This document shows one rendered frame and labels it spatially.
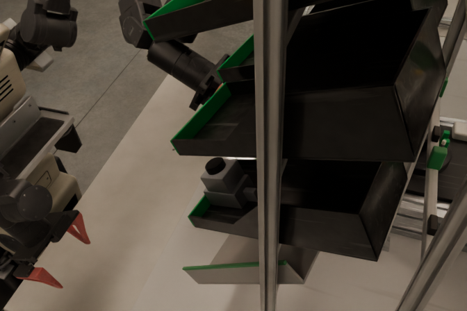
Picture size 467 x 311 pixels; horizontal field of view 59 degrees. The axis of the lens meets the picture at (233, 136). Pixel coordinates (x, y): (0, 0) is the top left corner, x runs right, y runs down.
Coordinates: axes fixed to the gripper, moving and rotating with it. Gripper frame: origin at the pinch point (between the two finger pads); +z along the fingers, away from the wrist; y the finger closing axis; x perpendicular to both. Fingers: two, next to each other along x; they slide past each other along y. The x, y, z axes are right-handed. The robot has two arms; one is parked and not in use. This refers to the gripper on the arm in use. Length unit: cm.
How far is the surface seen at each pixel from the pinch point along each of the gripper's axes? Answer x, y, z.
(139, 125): 55, 24, -26
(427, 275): -18.1, -25.3, 23.2
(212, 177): -0.4, -16.8, 0.6
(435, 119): -17.4, 0.4, 22.3
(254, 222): -5.0, -22.5, 7.9
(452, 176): 8, 25, 46
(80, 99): 182, 108, -99
